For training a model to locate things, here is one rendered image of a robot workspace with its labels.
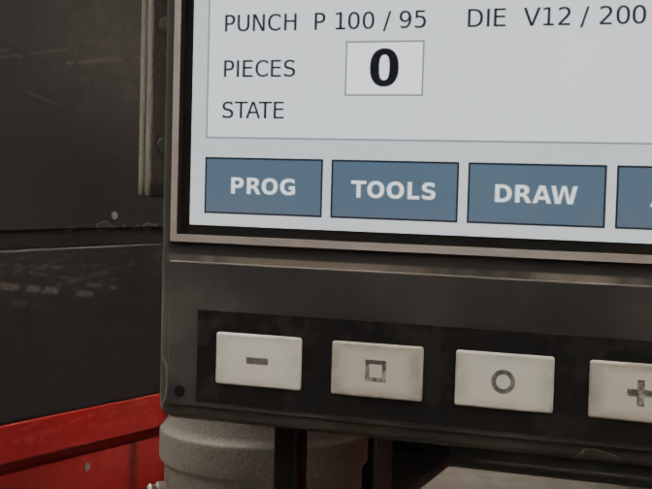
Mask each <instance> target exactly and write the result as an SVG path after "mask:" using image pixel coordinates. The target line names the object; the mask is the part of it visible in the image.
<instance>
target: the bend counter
mask: <svg viewBox="0 0 652 489"><path fill-rule="evenodd" d="M424 49H425V40H407V41H346V43H345V79H344V96H423V82H424Z"/></svg>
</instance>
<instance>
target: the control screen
mask: <svg viewBox="0 0 652 489"><path fill-rule="evenodd" d="M407 40H425V49H424V82H423V96H344V79H345V43H346V41H407ZM189 224H194V225H216V226H240V227H263V228H286V229H309V230H332V231H355V232H378V233H401V234H424V235H447V236H471V237H493V238H516V239H540V240H563V241H585V242H609V243H632V244H652V0H194V31H193V78H192V123H191V170H190V216H189Z"/></svg>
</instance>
